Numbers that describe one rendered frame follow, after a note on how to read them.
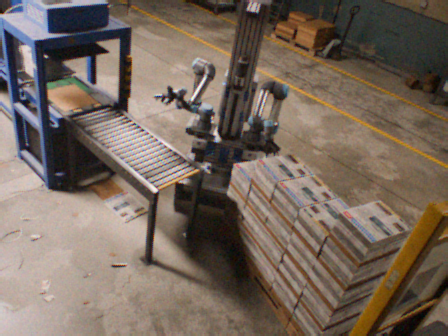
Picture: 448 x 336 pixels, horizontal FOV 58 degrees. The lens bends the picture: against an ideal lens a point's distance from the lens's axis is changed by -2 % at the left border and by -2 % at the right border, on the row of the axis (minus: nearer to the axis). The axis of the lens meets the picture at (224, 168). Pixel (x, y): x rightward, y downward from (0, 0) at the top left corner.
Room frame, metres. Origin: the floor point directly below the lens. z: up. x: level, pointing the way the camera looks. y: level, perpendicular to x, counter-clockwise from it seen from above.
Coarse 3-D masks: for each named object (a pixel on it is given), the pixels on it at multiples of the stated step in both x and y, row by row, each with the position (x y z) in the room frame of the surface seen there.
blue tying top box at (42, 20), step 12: (24, 0) 3.50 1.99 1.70; (36, 0) 3.41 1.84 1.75; (72, 0) 3.60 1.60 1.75; (84, 0) 3.67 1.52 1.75; (96, 0) 3.74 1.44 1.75; (24, 12) 3.51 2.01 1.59; (36, 12) 3.37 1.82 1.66; (48, 12) 3.27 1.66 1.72; (60, 12) 3.35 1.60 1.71; (72, 12) 3.44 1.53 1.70; (84, 12) 3.53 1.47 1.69; (96, 12) 3.63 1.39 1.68; (108, 12) 3.73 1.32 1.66; (36, 24) 3.38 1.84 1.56; (48, 24) 3.27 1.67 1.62; (60, 24) 3.35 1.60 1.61; (72, 24) 3.44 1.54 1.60; (84, 24) 3.53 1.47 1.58; (96, 24) 3.63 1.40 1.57; (108, 24) 3.73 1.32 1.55
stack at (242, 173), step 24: (240, 168) 2.92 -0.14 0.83; (240, 216) 2.76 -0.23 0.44; (264, 216) 2.52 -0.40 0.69; (240, 240) 2.69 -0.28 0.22; (264, 240) 2.45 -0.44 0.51; (288, 240) 2.27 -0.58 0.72; (264, 264) 2.38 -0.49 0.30; (288, 264) 2.20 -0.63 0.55; (312, 264) 2.04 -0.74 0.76; (288, 288) 2.13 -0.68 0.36
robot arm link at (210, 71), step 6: (210, 66) 3.49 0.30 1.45; (204, 72) 3.48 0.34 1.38; (210, 72) 3.45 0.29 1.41; (204, 78) 3.42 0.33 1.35; (210, 78) 3.43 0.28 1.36; (204, 84) 3.39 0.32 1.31; (198, 90) 3.35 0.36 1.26; (204, 90) 3.37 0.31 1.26; (192, 96) 3.32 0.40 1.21; (198, 96) 3.32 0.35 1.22; (186, 102) 3.29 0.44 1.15; (192, 102) 3.27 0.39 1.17; (186, 108) 3.25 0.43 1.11; (192, 108) 3.23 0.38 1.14
